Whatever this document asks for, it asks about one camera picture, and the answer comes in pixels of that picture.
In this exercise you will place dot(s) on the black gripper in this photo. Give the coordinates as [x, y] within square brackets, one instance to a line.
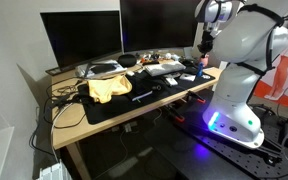
[207, 41]

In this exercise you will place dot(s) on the blue cylinder object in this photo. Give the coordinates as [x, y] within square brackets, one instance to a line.
[200, 70]

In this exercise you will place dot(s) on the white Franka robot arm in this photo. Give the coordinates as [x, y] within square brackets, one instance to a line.
[244, 43]

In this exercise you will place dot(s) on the pink pig toy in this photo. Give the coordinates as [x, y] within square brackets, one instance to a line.
[204, 62]

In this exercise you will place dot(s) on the grey tablet stand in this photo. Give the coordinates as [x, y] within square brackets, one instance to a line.
[188, 53]

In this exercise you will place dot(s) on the white paper packet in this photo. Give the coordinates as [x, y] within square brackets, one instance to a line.
[187, 77]

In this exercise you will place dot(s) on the small white toy figure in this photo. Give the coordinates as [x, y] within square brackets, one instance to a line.
[168, 56]

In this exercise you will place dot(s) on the white printed card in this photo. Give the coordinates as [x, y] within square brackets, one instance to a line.
[173, 75]

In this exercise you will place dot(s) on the small white box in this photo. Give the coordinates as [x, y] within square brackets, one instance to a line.
[171, 81]

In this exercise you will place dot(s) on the white keyboard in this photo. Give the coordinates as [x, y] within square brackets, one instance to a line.
[164, 68]

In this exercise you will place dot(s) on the large black monitor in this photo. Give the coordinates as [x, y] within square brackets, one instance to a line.
[159, 25]

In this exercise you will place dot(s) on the small orange toy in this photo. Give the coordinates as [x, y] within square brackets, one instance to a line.
[144, 60]

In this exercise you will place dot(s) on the small white adapter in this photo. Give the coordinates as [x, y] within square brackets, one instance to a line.
[130, 73]

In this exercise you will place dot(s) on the black oval case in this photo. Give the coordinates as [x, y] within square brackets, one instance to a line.
[127, 60]

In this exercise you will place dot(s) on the poster with orange legs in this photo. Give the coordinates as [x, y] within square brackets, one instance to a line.
[280, 80]

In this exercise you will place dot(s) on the black desk mat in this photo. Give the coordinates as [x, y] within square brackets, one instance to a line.
[117, 103]

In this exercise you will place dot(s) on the yellow cloth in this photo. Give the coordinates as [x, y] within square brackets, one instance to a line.
[109, 88]

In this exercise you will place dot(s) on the grey power adapter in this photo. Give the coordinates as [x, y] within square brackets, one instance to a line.
[130, 127]

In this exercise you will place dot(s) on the smaller black monitor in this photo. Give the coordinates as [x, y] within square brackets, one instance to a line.
[82, 36]

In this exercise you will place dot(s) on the black flat device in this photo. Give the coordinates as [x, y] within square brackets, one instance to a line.
[54, 70]

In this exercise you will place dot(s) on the white radiator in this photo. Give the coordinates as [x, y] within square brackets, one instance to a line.
[54, 171]

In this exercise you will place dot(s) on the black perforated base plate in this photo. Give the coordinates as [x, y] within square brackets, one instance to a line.
[224, 156]

